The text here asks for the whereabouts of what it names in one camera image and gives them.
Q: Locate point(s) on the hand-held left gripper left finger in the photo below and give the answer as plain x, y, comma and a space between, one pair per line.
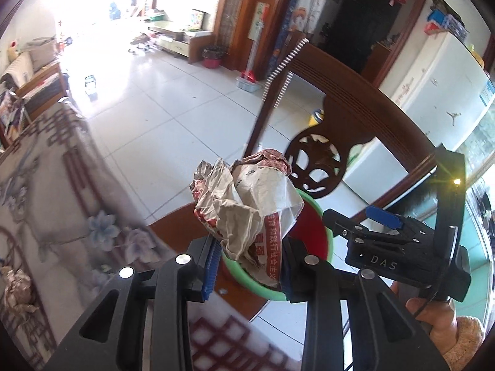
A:
210, 267

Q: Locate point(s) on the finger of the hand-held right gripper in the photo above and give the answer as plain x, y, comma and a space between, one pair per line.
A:
340, 222
383, 216

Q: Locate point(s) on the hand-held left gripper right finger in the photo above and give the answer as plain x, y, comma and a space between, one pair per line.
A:
289, 278

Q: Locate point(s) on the red bin with green rim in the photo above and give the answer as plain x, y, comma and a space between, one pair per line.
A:
311, 232

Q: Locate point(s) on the newspaper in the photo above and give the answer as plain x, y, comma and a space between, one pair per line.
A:
239, 208

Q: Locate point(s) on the person's right forearm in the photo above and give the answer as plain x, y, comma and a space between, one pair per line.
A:
464, 340

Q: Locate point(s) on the person's right hand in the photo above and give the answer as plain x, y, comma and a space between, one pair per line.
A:
437, 317

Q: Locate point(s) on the green bottle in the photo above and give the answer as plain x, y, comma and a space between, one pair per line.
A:
354, 155

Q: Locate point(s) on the yellow toy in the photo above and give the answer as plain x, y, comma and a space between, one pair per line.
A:
317, 118

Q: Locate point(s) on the dark wooden carved chair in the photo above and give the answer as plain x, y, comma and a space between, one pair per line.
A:
348, 100

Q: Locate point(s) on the white refrigerator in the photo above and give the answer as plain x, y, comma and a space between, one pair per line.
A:
425, 85

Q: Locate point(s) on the floral patterned tablecloth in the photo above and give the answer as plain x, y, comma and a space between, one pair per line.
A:
58, 185

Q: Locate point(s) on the crumpled brown paper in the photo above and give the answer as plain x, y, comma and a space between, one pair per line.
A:
15, 290

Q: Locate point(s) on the blue box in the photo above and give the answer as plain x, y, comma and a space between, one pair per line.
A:
439, 17

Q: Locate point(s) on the small red waste bin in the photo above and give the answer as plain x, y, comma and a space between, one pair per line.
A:
212, 58

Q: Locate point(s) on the printed door curtain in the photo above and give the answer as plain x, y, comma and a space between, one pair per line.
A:
309, 0

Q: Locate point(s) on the white tv cabinet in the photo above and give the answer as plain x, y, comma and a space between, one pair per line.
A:
181, 44

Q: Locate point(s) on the colourful picture box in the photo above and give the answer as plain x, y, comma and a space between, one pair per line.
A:
197, 19

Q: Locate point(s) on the stack of magazines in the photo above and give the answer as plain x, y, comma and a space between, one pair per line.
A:
7, 112

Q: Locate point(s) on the wooden sofa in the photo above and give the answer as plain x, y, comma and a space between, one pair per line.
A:
23, 67

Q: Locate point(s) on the beige sofa cushion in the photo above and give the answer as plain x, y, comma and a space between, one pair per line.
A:
40, 48

